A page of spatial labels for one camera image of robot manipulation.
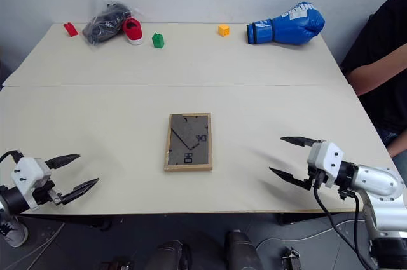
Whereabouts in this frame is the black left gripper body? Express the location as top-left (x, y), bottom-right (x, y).
top-left (31, 180), bottom-right (64, 209)

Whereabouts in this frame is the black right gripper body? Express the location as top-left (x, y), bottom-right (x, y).
top-left (306, 162), bottom-right (328, 191)

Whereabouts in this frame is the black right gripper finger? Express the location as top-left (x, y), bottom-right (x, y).
top-left (280, 136), bottom-right (322, 148)
top-left (268, 166), bottom-right (312, 192)

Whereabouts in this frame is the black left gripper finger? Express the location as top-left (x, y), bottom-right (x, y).
top-left (60, 177), bottom-right (100, 206)
top-left (44, 154), bottom-right (81, 170)

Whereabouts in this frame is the small dark metal fitting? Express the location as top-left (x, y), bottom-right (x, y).
top-left (280, 246), bottom-right (302, 270)

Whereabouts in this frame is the dark rounded shape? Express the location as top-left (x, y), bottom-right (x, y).
top-left (224, 229), bottom-right (265, 270)
top-left (151, 240), bottom-right (192, 270)

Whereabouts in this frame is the blue boxing glove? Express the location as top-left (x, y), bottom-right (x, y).
top-left (245, 0), bottom-right (326, 46)

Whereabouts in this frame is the red toy block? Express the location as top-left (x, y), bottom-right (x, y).
top-left (63, 22), bottom-right (79, 38)

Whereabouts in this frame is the clear bag with black item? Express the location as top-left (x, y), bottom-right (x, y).
top-left (81, 0), bottom-right (144, 49)

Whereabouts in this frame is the person in black shirt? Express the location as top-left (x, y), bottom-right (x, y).
top-left (339, 0), bottom-right (407, 159)

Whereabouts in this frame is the red sneaker with white sole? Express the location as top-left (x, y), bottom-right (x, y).
top-left (121, 17), bottom-right (144, 46)

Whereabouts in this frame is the green toy block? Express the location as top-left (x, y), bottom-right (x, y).
top-left (151, 32), bottom-right (166, 50)

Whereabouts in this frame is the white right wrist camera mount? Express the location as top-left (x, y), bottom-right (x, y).
top-left (307, 139), bottom-right (345, 189)

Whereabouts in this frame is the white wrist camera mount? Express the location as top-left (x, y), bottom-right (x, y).
top-left (10, 156), bottom-right (52, 211)
top-left (307, 139), bottom-right (345, 189)

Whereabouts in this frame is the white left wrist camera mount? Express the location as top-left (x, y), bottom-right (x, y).
top-left (10, 156), bottom-right (52, 211)

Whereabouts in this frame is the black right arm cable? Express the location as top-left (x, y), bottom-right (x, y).
top-left (312, 183), bottom-right (378, 270)

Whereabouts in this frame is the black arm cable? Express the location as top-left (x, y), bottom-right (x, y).
top-left (312, 183), bottom-right (378, 270)
top-left (0, 149), bottom-right (25, 165)

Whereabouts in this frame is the thin grey floor cable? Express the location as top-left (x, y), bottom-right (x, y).
top-left (5, 221), bottom-right (66, 270)

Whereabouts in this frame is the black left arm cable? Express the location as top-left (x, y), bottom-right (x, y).
top-left (0, 149), bottom-right (25, 165)

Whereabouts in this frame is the wooden picture frame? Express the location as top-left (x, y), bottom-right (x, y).
top-left (163, 112), bottom-right (213, 173)

